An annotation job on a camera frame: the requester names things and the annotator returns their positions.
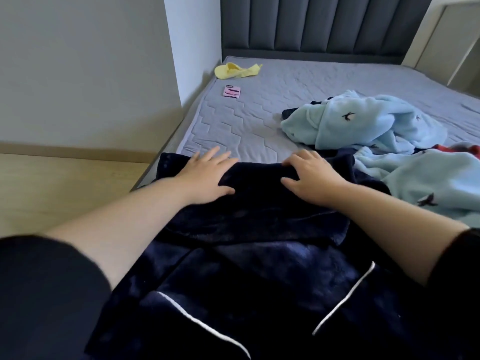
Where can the dark grey upholstered headboard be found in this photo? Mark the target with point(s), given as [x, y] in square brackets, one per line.
[322, 26]

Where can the person's right black sleeve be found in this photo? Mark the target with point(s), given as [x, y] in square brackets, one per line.
[455, 281]

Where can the grey bed frame rail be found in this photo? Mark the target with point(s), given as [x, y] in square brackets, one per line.
[168, 146]

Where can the person's left middle finger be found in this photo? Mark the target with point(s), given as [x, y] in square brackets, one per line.
[222, 158]

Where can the red cloth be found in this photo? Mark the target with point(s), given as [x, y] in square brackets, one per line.
[459, 149]

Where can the light blue fleece garment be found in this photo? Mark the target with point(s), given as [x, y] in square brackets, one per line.
[360, 123]
[431, 183]

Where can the navy fleece garment white piping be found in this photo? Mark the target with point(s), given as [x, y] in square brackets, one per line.
[262, 281]

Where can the person's right hand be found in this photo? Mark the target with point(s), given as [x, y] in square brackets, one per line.
[318, 179]

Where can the person's left little finger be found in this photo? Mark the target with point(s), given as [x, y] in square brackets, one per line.
[194, 156]

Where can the person's right forearm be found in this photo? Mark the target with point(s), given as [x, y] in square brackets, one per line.
[397, 228]

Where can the person's right thumb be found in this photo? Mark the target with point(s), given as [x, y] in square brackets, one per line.
[291, 183]

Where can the yellow cloth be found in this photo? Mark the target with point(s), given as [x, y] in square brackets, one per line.
[234, 71]

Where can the beige wardrobe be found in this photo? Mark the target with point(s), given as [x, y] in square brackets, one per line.
[446, 41]

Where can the person's right middle finger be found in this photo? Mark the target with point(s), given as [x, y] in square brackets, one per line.
[303, 155]

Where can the person's left forearm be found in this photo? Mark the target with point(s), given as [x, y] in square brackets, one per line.
[123, 224]

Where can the person's left hand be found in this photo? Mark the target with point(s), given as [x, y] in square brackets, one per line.
[202, 179]

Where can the grey quilted mattress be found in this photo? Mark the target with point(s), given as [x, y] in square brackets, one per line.
[255, 108]

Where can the person's left black sleeve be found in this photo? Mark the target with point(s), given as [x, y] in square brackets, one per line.
[45, 299]

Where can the person's left thumb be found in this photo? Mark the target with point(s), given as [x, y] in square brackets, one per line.
[224, 190]

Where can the pink phone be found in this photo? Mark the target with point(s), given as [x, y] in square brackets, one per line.
[231, 91]

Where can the person's black sleeve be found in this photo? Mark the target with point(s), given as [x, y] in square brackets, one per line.
[455, 281]
[45, 299]

